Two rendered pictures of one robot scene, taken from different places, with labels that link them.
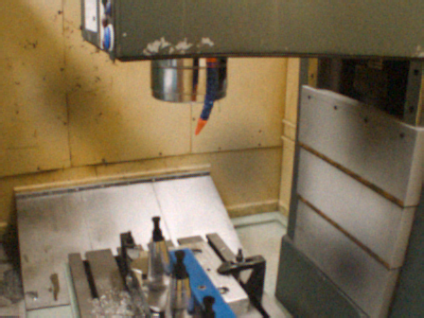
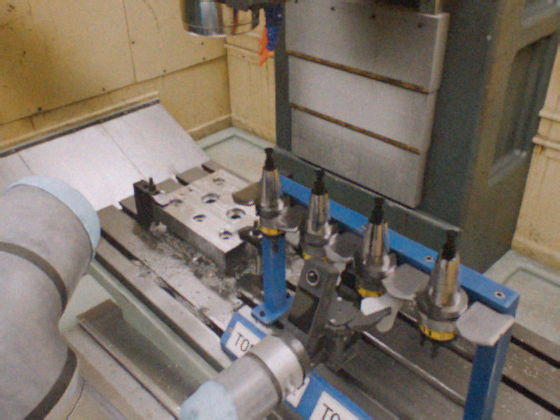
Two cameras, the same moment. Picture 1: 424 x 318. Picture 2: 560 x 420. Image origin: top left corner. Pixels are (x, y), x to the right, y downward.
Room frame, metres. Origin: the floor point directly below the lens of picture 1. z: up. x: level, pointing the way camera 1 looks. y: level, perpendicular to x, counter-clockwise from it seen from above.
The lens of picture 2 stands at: (-0.10, 0.39, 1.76)
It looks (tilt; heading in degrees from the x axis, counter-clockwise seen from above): 29 degrees down; 337
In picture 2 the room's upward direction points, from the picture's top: 3 degrees counter-clockwise
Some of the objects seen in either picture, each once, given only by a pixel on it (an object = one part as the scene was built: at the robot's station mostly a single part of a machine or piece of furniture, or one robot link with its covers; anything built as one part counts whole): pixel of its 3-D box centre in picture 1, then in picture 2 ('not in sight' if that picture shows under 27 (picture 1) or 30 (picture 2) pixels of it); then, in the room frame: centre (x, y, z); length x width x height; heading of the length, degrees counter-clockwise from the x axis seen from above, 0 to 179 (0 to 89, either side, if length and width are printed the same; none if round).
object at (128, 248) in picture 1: (130, 253); (152, 201); (1.14, 0.15, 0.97); 0.13 x 0.03 x 0.15; 18
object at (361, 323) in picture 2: not in sight; (360, 315); (0.38, 0.03, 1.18); 0.09 x 0.05 x 0.02; 83
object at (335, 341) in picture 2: not in sight; (316, 337); (0.40, 0.09, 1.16); 0.12 x 0.08 x 0.09; 108
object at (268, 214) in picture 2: (161, 280); (272, 206); (0.65, 0.04, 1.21); 0.06 x 0.06 x 0.03
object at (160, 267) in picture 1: (158, 256); (270, 184); (0.64, 0.04, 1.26); 0.04 x 0.04 x 0.07
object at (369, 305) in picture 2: not in sight; (386, 314); (0.38, -0.02, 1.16); 0.09 x 0.03 x 0.06; 83
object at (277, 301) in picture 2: not in sight; (273, 253); (0.71, 0.00, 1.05); 0.10 x 0.05 x 0.30; 108
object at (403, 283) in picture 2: not in sight; (406, 282); (0.38, -0.05, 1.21); 0.07 x 0.05 x 0.01; 108
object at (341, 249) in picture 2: not in sight; (345, 248); (0.49, -0.01, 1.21); 0.07 x 0.05 x 0.01; 108
